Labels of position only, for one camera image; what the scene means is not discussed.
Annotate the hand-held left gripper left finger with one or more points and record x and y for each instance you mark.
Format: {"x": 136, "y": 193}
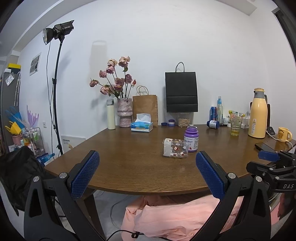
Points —
{"x": 85, "y": 176}

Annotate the purple supplement bottle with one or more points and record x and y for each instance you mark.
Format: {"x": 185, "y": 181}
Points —
{"x": 191, "y": 139}

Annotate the yellow box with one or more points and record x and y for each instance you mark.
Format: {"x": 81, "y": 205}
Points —
{"x": 14, "y": 66}

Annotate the black paper bag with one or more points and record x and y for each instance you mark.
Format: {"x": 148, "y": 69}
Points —
{"x": 181, "y": 92}

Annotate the purple hangers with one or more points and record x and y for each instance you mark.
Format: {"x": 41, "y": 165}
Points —
{"x": 32, "y": 117}

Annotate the white wall panel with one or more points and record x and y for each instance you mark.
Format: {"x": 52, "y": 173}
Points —
{"x": 72, "y": 142}

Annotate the black smartphone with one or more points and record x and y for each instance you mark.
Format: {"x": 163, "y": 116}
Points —
{"x": 266, "y": 146}

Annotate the blue drink can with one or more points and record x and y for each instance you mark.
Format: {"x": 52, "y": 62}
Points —
{"x": 212, "y": 114}

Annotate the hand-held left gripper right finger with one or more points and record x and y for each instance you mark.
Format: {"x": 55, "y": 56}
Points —
{"x": 210, "y": 176}

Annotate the pink cloth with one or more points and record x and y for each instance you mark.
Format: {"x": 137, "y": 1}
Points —
{"x": 173, "y": 217}

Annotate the white plastic container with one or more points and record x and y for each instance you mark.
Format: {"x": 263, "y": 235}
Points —
{"x": 244, "y": 122}

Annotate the blue supplement bottle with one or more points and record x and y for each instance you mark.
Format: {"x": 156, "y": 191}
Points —
{"x": 213, "y": 124}

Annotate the yellow thermos jug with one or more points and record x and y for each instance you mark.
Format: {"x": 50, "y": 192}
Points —
{"x": 257, "y": 115}

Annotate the cream thermos bottle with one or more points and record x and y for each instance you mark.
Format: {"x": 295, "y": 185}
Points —
{"x": 111, "y": 115}

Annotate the dried pink roses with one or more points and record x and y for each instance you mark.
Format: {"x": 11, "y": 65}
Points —
{"x": 115, "y": 78}

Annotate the brown paper bag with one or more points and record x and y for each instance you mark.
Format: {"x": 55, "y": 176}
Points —
{"x": 145, "y": 106}

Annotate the pink marbled vase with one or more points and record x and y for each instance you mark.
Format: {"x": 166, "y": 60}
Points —
{"x": 124, "y": 112}

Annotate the small jar purple lid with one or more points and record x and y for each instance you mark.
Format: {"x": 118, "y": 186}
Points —
{"x": 171, "y": 123}

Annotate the clear jar of grains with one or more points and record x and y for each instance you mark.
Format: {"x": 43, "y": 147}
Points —
{"x": 183, "y": 120}

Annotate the wall poster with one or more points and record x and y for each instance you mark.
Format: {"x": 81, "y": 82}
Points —
{"x": 35, "y": 64}

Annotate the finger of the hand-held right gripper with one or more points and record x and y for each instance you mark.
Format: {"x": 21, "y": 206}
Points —
{"x": 259, "y": 168}
{"x": 268, "y": 155}

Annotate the drinking glass yellow liquid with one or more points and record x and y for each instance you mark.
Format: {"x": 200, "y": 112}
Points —
{"x": 235, "y": 128}

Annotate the grey cabinet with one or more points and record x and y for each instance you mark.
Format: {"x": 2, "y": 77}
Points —
{"x": 8, "y": 104}

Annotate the black jacket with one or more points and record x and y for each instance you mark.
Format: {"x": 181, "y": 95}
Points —
{"x": 18, "y": 176}

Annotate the yellow dustpan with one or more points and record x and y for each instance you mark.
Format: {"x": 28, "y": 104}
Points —
{"x": 14, "y": 128}

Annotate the clear plastic bottle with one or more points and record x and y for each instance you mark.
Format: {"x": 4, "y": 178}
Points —
{"x": 220, "y": 111}

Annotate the yellow mug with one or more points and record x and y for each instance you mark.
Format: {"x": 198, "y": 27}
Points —
{"x": 283, "y": 134}

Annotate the black studio light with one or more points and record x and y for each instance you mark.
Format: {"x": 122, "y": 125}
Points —
{"x": 57, "y": 30}

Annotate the blue tissue box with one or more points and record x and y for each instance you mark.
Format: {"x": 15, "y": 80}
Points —
{"x": 141, "y": 126}

